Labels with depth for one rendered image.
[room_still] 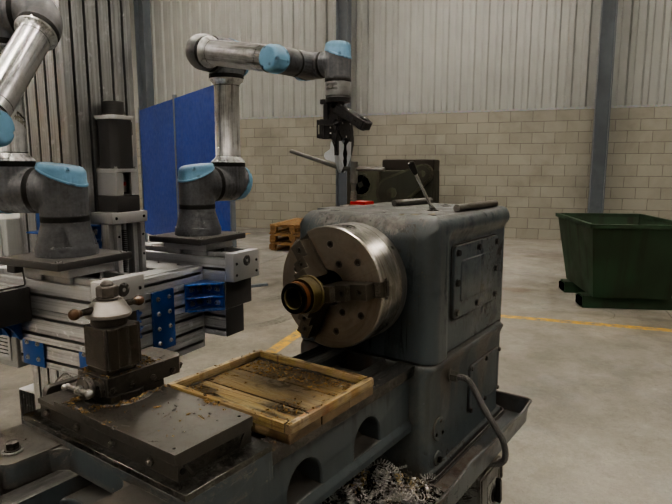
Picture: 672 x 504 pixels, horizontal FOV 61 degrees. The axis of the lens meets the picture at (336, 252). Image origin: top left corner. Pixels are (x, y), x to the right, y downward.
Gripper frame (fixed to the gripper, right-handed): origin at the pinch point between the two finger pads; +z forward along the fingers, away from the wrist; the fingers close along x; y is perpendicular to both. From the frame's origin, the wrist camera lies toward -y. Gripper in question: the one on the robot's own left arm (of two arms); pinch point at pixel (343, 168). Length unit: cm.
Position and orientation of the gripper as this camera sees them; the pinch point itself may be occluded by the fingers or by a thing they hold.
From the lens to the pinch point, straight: 167.0
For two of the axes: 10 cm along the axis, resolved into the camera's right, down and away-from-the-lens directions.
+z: 0.0, 9.9, 1.5
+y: -8.3, -0.9, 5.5
